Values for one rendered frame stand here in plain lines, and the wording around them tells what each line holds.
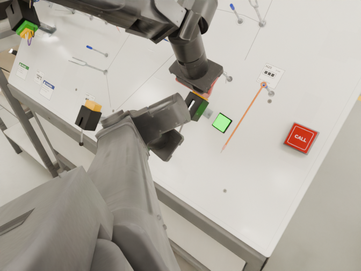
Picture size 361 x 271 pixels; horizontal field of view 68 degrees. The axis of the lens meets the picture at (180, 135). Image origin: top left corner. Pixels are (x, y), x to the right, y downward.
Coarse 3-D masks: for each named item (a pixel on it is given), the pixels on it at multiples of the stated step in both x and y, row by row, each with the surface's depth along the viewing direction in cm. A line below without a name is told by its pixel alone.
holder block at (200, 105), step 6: (192, 96) 62; (198, 96) 62; (186, 102) 63; (198, 102) 62; (204, 102) 62; (192, 108) 62; (198, 108) 62; (204, 108) 64; (192, 114) 62; (198, 114) 64; (192, 120) 63
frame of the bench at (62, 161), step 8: (32, 112) 126; (40, 128) 133; (48, 144) 142; (56, 152) 145; (64, 160) 143; (64, 168) 155; (72, 168) 140; (176, 248) 110; (184, 256) 108; (192, 256) 107; (192, 264) 107; (200, 264) 105; (248, 264) 76
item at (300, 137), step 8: (296, 128) 57; (304, 128) 56; (288, 136) 58; (296, 136) 57; (304, 136) 56; (312, 136) 55; (288, 144) 57; (296, 144) 57; (304, 144) 56; (304, 152) 56
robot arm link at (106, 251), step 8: (104, 240) 7; (96, 248) 7; (104, 248) 7; (112, 248) 7; (96, 256) 7; (104, 256) 6; (112, 256) 6; (120, 256) 6; (96, 264) 6; (104, 264) 6; (112, 264) 6; (120, 264) 6; (128, 264) 6
